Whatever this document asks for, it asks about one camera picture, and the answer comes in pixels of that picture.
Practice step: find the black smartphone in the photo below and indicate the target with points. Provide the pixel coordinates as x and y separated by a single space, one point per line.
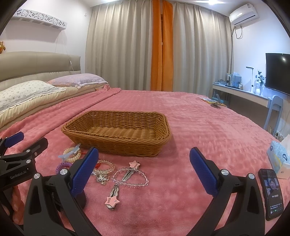
273 199

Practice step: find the books on desk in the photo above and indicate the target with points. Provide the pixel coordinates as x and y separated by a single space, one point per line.
233 80

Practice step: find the white floral pillow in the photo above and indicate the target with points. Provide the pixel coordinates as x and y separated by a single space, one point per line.
18 94

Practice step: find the white air conditioner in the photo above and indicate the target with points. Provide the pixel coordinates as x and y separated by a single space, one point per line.
243 15

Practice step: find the orange curtain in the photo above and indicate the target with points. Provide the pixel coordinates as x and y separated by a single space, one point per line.
162 47

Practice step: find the items on bed edge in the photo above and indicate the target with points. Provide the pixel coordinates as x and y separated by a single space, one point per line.
213 103

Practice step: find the tissue box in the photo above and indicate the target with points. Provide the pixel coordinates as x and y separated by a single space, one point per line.
278 154

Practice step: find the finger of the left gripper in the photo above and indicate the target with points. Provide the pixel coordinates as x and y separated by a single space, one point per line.
37 148
8 142

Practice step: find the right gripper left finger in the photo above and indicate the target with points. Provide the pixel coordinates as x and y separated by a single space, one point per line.
54 204

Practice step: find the beige curtains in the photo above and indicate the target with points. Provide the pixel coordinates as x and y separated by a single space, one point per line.
119 46

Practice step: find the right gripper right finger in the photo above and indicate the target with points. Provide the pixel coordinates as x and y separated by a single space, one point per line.
236 207

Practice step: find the orange plush toy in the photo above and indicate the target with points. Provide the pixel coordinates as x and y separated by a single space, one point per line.
2 47

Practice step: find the pink star hair clip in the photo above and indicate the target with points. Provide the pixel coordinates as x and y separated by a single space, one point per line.
132 167
112 199

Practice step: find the white desk lamp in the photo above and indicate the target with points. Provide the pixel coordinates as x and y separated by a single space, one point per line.
252 71

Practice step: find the brown wicker basket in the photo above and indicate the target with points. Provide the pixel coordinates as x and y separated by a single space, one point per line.
126 133

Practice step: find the black television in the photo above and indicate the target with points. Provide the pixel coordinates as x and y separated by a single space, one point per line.
278 72

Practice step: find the white vase with flowers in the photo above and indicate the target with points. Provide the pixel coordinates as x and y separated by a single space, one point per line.
259 83

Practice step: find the lilac pillow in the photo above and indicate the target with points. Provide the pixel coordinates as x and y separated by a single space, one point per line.
77 80

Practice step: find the cream folded quilt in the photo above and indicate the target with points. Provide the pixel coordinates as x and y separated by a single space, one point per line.
21 111

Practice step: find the person's left hand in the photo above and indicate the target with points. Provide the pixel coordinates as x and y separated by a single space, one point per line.
18 206

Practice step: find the beige padded headboard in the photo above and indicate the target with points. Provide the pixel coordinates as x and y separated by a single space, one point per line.
19 67

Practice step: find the white desk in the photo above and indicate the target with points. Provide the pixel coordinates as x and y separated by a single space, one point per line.
242 101

